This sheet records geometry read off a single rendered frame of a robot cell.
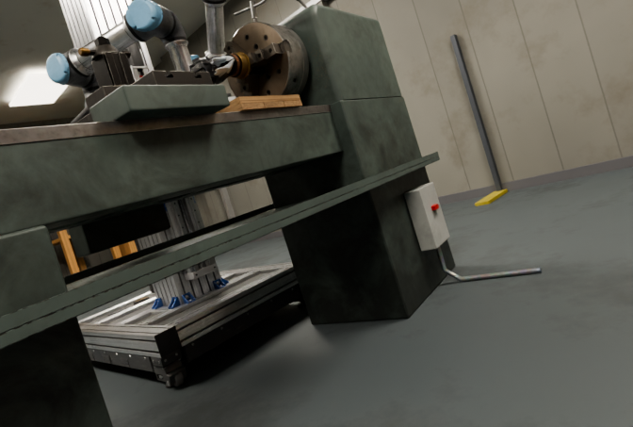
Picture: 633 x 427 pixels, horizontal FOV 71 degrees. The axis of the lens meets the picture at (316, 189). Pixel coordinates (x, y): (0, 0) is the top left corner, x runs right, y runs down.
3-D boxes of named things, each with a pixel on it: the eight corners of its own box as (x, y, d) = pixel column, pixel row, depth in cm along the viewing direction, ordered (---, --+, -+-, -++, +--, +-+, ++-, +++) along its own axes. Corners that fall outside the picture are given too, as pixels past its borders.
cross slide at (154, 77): (128, 136, 144) (124, 123, 144) (214, 88, 119) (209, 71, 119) (73, 141, 129) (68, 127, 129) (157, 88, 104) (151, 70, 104)
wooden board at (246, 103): (233, 137, 174) (229, 126, 174) (302, 106, 153) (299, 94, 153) (170, 145, 149) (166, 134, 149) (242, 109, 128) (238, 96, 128)
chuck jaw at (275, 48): (264, 57, 167) (286, 41, 160) (268, 69, 167) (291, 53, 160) (244, 55, 158) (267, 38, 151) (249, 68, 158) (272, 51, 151)
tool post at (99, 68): (125, 95, 133) (115, 63, 133) (138, 86, 128) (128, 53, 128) (102, 95, 127) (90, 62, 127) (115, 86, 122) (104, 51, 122)
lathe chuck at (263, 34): (248, 113, 185) (235, 36, 181) (310, 100, 167) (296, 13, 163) (233, 114, 177) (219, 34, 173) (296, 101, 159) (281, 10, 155)
